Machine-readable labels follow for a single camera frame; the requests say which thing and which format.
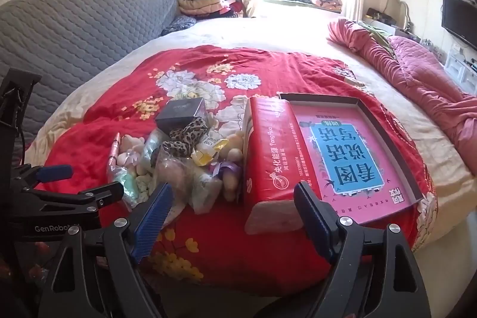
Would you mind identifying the pink pen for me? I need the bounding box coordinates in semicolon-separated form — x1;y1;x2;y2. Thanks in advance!
108;132;121;170

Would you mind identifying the green cloth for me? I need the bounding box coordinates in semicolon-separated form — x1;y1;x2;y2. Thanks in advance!
367;24;396;56

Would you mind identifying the dark gift box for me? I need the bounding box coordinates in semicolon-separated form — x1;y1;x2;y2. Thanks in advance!
155;97;207;133

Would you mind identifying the clear pack of cotton pads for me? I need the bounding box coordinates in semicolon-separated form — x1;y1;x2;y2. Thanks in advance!
189;171;225;215

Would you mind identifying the floral cloth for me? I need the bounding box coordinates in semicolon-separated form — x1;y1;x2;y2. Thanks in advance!
312;0;343;10

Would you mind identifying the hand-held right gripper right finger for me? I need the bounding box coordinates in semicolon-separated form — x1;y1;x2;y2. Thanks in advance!
261;181;433;318

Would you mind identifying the pink quilt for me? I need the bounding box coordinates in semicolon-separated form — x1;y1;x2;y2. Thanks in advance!
327;19;477;170

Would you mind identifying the clear plastic bag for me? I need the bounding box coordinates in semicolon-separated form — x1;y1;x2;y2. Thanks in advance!
143;128;171;170

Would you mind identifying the black television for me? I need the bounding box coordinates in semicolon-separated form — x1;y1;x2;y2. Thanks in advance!
442;0;477;51

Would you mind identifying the green sponge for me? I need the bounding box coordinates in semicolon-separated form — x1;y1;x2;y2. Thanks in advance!
111;169;150;211

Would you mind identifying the beige teddy bear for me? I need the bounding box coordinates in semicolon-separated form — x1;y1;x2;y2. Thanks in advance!
221;132;245;202

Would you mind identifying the bed with cream sheet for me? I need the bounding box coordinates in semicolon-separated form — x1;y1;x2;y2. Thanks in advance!
26;3;477;255

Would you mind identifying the white cabinet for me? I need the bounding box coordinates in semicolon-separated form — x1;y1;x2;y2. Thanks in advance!
443;41;477;96

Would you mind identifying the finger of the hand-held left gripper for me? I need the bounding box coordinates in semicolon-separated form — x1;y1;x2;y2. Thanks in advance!
12;164;74;193
16;182;125;217

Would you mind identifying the blue patterned pillow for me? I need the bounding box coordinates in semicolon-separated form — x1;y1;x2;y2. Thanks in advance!
161;15;197;36

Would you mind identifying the leopard print scrunchie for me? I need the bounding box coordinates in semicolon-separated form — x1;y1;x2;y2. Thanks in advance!
160;116;209;157

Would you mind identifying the grey cardboard box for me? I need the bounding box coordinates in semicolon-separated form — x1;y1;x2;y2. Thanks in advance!
277;91;424;230

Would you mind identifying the stack of folded blankets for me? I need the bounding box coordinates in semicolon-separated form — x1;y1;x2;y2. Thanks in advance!
176;0;244;19

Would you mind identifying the red floral blanket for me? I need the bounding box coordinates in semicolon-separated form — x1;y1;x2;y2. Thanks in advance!
28;44;435;291

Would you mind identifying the pink book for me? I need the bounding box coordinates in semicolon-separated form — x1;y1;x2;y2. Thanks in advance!
289;105;416;226

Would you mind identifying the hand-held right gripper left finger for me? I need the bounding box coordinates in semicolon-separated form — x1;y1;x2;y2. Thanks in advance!
37;182;174;318

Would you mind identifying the yellow packet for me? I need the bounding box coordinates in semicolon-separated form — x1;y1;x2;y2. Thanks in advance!
191;138;230;167

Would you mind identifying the red box lid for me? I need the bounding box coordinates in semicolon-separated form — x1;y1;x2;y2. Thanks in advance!
242;96;323;235

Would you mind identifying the grey quilted headboard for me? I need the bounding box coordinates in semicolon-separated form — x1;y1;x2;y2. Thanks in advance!
0;0;179;117

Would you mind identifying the small pink plush bear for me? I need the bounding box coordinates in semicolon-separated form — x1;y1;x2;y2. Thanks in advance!
117;134;146;176

